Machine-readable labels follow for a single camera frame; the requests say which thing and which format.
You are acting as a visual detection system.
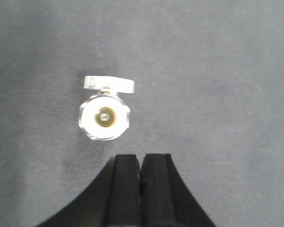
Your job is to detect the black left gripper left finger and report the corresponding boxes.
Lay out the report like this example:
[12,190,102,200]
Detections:
[41,155,141,227]

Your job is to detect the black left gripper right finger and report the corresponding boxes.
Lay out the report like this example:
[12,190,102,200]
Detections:
[141,154,215,227]

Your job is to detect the white plastic ball valve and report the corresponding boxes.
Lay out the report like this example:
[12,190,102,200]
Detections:
[79,75,134,141]

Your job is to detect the dark grey conveyor belt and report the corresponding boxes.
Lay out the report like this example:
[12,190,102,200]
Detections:
[0,0,284,227]

